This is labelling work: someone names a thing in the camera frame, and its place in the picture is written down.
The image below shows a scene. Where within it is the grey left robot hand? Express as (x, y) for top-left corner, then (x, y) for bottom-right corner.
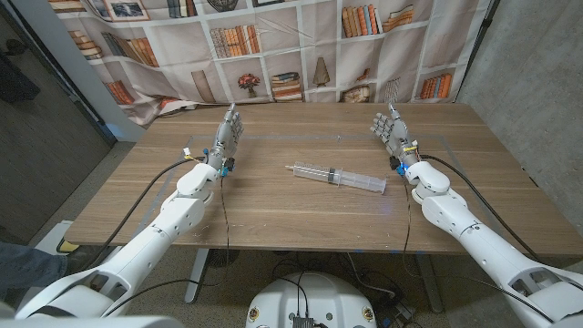
(207, 102), (245, 172)

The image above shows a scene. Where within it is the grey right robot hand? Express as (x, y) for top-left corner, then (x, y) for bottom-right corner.
(370, 102), (423, 170)

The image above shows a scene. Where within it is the large clear plastic syringe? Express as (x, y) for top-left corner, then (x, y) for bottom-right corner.
(285, 161), (387, 195)

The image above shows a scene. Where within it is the stack of books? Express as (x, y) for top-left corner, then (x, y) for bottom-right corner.
(47, 0), (496, 128)

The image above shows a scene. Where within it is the black round fan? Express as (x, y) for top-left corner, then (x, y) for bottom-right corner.
(207, 249), (240, 269)

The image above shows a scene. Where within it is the black backdrop stand pole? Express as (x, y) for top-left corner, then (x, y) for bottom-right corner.
(455, 0), (502, 104)

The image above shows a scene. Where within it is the white table leg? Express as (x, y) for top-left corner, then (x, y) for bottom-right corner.
(416, 253), (444, 313)
(184, 248), (210, 304)

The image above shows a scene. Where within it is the power strip with plugs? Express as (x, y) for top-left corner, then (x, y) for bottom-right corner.
(380, 301), (416, 328)

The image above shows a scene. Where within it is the dark grey door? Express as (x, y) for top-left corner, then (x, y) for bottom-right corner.
(0, 4), (118, 245)

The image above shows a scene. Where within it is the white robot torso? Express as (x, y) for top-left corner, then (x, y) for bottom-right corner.
(244, 272), (378, 328)

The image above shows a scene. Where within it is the white floor board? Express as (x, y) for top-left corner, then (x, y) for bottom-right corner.
(34, 220), (74, 256)

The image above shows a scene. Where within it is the person's leg in jeans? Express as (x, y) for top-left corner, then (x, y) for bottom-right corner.
(0, 241), (69, 302)

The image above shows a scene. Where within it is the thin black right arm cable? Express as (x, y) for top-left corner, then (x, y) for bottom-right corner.
(403, 179), (556, 323)

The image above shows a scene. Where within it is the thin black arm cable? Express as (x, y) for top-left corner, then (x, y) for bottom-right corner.
(403, 179), (556, 323)
(102, 175), (231, 318)

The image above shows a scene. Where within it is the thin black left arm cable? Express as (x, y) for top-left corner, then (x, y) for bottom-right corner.
(102, 175), (231, 318)

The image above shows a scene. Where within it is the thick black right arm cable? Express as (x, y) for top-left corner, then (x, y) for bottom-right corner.
(421, 153), (542, 264)

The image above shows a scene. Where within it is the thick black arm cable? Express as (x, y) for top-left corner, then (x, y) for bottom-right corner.
(77, 156), (204, 272)
(421, 153), (542, 264)

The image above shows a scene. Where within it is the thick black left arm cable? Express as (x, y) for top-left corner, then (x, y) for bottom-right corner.
(77, 156), (204, 272)

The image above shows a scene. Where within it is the white floor cable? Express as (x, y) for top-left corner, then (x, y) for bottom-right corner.
(346, 252), (396, 298)

